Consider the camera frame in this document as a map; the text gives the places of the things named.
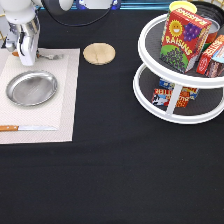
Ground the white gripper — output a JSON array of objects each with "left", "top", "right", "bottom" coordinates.
[{"left": 6, "top": 16, "right": 40, "bottom": 66}]

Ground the wooden handled fork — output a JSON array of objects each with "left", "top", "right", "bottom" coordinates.
[{"left": 12, "top": 51, "right": 64, "bottom": 60}]

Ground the round silver metal plate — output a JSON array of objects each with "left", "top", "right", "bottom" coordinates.
[{"left": 6, "top": 71, "right": 58, "bottom": 107}]

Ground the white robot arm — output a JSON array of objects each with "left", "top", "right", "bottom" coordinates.
[{"left": 0, "top": 0, "right": 74, "bottom": 66}]

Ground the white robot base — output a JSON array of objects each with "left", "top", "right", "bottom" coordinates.
[{"left": 76, "top": 0, "right": 121, "bottom": 9}]

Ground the round wooden coaster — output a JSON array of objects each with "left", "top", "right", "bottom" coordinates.
[{"left": 83, "top": 43, "right": 116, "bottom": 65}]

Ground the blue box lower tier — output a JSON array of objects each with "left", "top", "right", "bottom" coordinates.
[{"left": 159, "top": 78, "right": 200, "bottom": 100}]

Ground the colourful box lower tier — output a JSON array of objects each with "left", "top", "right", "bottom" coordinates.
[{"left": 152, "top": 89, "right": 190, "bottom": 107}]

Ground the red raisins box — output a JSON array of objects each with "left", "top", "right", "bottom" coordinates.
[{"left": 160, "top": 8, "right": 212, "bottom": 73}]

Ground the yellow lidded can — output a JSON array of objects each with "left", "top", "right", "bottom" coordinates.
[{"left": 169, "top": 1, "right": 197, "bottom": 13}]

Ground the white two-tier turntable rack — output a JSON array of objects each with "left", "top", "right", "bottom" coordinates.
[{"left": 133, "top": 14, "right": 224, "bottom": 124}]

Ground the red snack box right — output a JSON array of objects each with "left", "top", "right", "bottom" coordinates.
[{"left": 197, "top": 35, "right": 224, "bottom": 78}]

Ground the red can behind raisins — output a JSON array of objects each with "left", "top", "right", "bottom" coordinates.
[{"left": 203, "top": 18, "right": 220, "bottom": 50}]

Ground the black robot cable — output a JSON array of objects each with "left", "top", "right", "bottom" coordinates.
[{"left": 39, "top": 0, "right": 116, "bottom": 28}]

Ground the wooden handled knife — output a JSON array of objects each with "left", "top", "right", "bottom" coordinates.
[{"left": 0, "top": 125, "right": 57, "bottom": 132}]

